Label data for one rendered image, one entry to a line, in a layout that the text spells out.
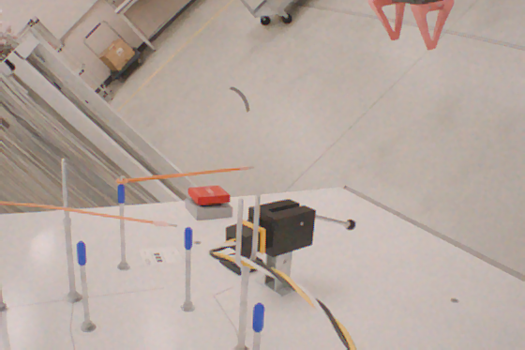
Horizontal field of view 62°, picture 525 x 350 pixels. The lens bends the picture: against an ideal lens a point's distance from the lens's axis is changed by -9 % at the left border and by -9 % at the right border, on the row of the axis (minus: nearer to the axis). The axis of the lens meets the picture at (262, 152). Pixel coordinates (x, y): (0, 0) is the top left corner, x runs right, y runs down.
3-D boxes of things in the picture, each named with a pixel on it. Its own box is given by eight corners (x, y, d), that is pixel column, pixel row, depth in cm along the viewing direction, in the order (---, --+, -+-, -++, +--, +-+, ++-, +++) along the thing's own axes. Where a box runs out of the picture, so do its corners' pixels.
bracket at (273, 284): (298, 292, 50) (303, 250, 48) (281, 298, 48) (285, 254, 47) (270, 275, 53) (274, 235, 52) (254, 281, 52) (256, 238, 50)
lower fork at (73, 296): (64, 294, 45) (53, 158, 42) (81, 292, 46) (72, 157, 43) (65, 304, 43) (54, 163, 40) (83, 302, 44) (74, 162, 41)
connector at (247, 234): (280, 242, 47) (280, 224, 47) (244, 257, 44) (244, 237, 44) (259, 233, 49) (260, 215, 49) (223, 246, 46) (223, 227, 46)
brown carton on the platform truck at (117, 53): (127, 54, 779) (113, 40, 762) (136, 52, 732) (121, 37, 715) (111, 71, 769) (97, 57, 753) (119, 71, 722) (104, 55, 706)
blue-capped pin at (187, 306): (198, 309, 45) (200, 228, 43) (185, 313, 44) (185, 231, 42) (190, 302, 46) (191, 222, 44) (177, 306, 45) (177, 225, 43)
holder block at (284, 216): (312, 245, 50) (316, 209, 49) (272, 258, 46) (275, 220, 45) (286, 232, 53) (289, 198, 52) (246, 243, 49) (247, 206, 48)
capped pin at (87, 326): (82, 322, 41) (75, 236, 39) (98, 324, 41) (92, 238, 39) (77, 331, 39) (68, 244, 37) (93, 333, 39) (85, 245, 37)
